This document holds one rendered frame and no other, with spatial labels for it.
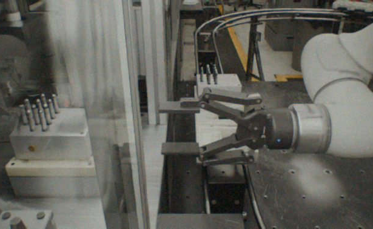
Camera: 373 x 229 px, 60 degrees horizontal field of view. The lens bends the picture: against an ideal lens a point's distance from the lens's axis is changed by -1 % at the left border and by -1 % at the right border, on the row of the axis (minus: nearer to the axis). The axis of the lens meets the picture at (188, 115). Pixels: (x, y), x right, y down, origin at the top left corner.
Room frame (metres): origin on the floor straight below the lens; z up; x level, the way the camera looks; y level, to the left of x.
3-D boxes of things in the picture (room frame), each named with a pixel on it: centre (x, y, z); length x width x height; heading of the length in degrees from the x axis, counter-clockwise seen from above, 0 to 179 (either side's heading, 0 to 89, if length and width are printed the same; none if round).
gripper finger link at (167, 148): (0.49, 0.01, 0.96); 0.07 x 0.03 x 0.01; 90
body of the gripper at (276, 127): (0.49, -0.13, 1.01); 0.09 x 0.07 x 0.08; 90
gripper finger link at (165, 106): (0.49, 0.01, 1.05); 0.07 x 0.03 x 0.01; 90
